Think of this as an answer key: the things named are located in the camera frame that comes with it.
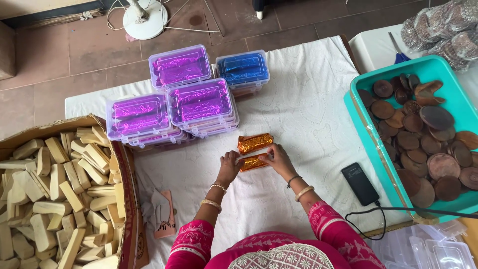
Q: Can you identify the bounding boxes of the person's right hand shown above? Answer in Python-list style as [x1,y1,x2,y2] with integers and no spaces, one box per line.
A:
[258,144,299,182]

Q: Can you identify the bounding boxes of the person's left hand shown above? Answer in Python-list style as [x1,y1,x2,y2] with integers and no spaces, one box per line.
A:
[216,150,245,186]

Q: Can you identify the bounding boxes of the orange foil block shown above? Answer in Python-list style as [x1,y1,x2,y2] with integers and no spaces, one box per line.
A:
[239,153,270,173]
[238,133,274,155]

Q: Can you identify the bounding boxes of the gold bangle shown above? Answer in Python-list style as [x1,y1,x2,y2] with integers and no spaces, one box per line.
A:
[294,185,315,202]
[200,199,223,214]

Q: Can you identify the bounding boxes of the white patterned tablecloth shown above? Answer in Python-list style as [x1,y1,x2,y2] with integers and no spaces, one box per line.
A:
[64,35,413,269]

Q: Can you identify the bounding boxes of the stack of purple foil boxes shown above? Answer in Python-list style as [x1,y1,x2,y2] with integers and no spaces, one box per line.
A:
[106,93,189,149]
[166,78,240,139]
[148,44,213,90]

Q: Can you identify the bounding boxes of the stack of blue foil boxes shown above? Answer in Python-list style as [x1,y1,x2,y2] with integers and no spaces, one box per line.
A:
[215,50,271,98]

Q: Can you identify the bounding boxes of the person's pink embroidered kurta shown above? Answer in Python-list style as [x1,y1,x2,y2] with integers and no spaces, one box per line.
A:
[165,201,386,269]

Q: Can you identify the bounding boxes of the pink printed card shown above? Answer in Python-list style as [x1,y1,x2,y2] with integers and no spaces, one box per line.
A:
[154,190,177,239]

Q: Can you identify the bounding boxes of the black phone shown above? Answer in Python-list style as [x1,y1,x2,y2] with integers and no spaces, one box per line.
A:
[341,162,380,207]

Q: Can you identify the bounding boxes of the brown cardboard carton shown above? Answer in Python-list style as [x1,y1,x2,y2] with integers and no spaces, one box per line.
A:
[0,114,150,269]

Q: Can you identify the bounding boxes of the black chair leg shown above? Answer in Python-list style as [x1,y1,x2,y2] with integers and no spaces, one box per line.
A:
[252,0,276,20]

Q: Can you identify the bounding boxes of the plain white table cover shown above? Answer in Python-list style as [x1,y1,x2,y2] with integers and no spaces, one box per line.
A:
[348,23,478,98]

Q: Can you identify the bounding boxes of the pile of brown wooden discs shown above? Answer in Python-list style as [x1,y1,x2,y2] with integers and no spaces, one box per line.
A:
[358,73,478,209]

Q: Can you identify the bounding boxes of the white fan base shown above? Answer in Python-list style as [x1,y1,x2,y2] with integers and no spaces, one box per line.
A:
[122,0,169,40]

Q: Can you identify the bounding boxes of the pile of pale wooden blocks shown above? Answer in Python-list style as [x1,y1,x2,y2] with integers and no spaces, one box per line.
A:
[0,125,126,269]

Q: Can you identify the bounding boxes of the teal plastic tray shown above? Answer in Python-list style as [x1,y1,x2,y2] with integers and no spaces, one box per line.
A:
[344,55,478,225]

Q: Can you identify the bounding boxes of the heap of clear plastic boxes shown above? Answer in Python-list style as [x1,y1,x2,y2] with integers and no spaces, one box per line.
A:
[368,220,478,269]

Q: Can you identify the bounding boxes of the plastic bag of brown discs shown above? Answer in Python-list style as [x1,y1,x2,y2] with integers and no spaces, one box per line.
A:
[401,0,478,72]

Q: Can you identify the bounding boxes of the straw broom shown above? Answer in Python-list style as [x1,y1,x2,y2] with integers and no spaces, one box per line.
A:
[20,8,106,30]

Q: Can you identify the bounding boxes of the brown box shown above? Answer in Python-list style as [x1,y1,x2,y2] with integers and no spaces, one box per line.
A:
[0,20,16,81]

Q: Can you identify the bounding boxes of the black cable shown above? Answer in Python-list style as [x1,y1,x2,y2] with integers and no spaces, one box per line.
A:
[345,201,478,241]

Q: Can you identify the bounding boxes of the blue handled scissors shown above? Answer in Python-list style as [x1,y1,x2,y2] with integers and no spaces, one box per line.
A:
[388,32,412,64]

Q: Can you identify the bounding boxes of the white fan cable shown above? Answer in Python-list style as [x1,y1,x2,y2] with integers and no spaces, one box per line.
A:
[106,0,129,31]

